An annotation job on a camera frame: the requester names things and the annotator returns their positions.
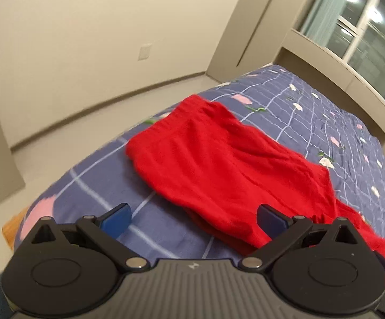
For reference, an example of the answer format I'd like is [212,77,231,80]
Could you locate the beige window seat cabinet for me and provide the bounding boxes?
[268,28,385,144]

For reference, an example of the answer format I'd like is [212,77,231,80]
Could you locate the white wall outlet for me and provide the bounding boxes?
[137,41,153,61]

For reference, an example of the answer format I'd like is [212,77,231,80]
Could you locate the wooden bed frame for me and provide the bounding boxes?
[2,207,31,250]

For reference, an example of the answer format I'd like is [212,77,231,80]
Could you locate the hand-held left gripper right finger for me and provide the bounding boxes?
[238,203,360,273]

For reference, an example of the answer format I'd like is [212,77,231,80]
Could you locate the red pants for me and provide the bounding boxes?
[126,94,385,267]

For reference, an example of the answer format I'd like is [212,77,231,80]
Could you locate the window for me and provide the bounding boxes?
[325,0,385,111]

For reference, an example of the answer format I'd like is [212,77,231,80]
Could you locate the light blue curtain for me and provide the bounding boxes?
[300,0,360,45]

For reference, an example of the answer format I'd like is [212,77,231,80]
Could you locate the blue checked floral bed quilt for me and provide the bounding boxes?
[13,64,385,264]

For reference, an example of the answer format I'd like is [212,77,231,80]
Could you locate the beige wardrobe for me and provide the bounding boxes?
[207,0,329,84]

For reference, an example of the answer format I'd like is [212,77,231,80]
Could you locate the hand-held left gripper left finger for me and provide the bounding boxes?
[29,203,150,273]

